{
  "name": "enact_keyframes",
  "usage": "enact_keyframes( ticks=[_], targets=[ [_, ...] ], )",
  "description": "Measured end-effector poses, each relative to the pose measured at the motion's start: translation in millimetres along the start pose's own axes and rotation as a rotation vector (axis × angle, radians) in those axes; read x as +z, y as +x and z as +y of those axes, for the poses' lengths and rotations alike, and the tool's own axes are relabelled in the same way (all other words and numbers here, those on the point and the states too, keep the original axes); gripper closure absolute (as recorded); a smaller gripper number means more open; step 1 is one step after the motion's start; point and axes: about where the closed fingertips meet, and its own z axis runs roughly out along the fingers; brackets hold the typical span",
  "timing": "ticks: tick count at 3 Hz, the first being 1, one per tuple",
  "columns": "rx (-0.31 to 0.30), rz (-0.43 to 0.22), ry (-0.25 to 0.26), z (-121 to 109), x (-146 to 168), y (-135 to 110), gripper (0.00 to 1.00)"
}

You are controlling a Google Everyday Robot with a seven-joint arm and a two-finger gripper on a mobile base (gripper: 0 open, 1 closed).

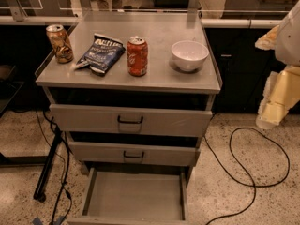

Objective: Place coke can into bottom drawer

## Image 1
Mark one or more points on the gold brown soda can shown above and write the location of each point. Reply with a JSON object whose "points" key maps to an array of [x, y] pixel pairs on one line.
{"points": [[61, 46]]}

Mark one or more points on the grey drawer cabinet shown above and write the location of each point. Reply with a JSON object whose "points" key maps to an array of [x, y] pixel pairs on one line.
{"points": [[164, 86]]}

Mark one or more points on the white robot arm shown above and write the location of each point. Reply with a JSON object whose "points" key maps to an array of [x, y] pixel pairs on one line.
{"points": [[287, 49]]}

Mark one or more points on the white bowl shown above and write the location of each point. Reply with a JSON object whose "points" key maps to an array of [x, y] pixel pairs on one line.
{"points": [[189, 55]]}

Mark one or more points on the top drawer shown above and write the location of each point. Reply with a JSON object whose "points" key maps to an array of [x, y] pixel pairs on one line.
{"points": [[162, 122]]}

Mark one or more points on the open bottom drawer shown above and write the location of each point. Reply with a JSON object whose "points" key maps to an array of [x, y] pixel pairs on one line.
{"points": [[133, 198]]}

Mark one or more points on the white horizontal rail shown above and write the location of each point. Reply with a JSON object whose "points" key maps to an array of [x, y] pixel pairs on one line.
{"points": [[208, 23]]}

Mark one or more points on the red coke can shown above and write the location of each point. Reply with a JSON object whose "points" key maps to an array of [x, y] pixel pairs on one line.
{"points": [[137, 56]]}

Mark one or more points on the black table leg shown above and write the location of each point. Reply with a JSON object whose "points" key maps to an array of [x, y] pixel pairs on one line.
{"points": [[39, 194]]}

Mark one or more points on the blue chip bag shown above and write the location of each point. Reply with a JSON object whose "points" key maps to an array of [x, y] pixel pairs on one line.
{"points": [[102, 55]]}

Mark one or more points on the middle drawer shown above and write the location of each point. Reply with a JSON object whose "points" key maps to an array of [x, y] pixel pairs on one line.
{"points": [[137, 149]]}

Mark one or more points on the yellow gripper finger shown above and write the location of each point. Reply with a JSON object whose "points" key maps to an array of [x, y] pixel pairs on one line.
{"points": [[280, 94], [269, 40]]}

